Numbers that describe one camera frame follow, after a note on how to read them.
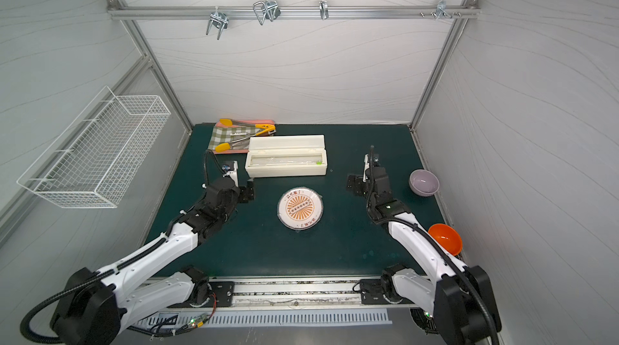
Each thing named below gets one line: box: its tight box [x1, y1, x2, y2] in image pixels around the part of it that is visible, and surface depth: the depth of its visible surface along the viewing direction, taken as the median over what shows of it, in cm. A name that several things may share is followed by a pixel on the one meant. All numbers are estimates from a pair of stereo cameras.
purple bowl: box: [408, 169, 441, 198], surface depth 97 cm
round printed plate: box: [277, 187, 324, 231], surface depth 94 cm
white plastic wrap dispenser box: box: [245, 134, 329, 179], surface depth 101 cm
